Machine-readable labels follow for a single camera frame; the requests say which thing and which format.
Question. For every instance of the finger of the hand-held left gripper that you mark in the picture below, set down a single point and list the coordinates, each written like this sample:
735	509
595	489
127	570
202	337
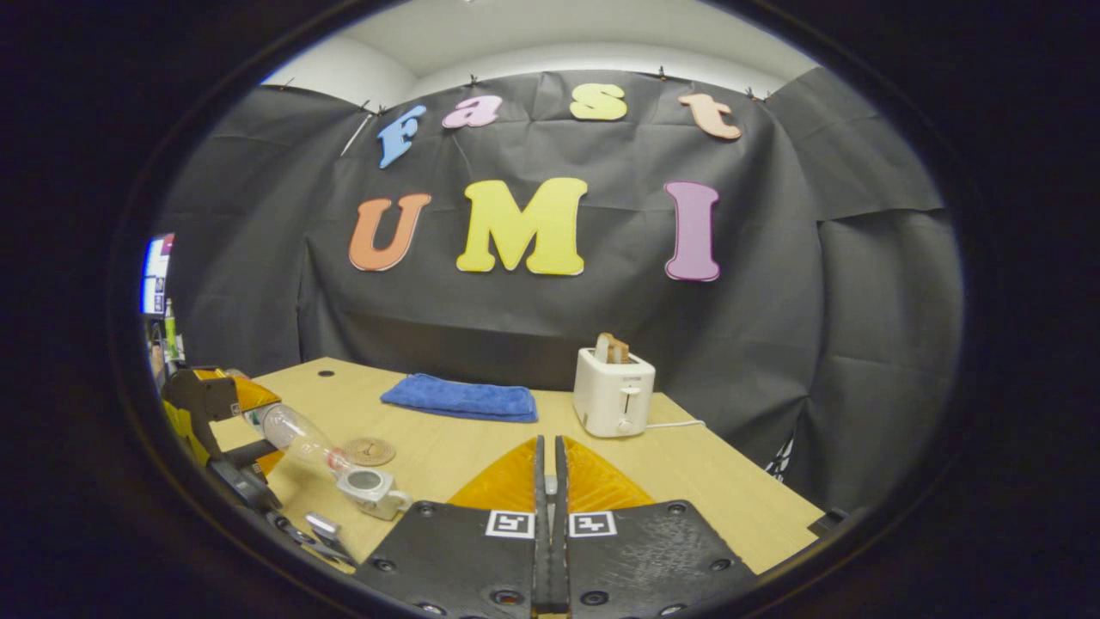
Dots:
202	395
245	486

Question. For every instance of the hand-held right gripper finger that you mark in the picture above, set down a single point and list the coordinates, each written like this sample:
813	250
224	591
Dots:
541	533
560	533

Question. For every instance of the clear plastic water bottle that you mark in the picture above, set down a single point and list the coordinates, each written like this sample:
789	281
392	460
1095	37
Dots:
296	434

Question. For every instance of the white ceramic teacup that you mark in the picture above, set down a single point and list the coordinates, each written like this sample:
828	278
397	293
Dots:
378	499

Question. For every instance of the round brown coaster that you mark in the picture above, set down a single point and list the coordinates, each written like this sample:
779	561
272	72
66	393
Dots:
374	453

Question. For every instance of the green drink bottle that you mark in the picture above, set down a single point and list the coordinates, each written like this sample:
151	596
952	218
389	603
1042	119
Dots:
170	331

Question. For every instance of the computer monitor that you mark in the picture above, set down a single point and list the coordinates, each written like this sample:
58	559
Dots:
157	275

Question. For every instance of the white toaster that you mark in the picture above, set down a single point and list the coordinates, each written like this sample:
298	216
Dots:
610	395

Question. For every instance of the blue folded towel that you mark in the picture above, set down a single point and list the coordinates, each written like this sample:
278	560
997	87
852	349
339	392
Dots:
464	398

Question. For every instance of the toast slice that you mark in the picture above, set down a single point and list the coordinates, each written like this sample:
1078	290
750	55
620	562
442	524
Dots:
612	348

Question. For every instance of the black backdrop cloth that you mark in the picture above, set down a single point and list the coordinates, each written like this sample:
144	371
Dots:
773	344

